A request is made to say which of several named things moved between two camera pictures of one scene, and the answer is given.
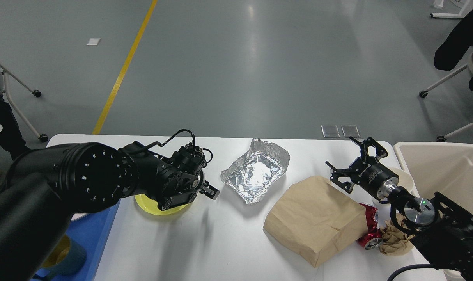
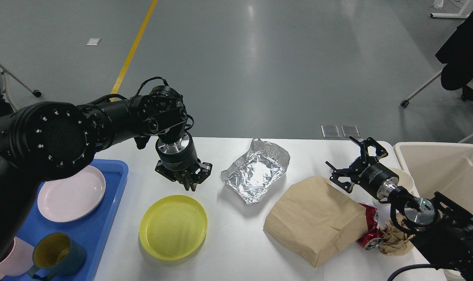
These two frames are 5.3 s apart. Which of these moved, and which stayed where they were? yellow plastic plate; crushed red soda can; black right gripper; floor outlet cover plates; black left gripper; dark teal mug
Moved: black left gripper; yellow plastic plate
Stayed: dark teal mug; floor outlet cover plates; black right gripper; crushed red soda can
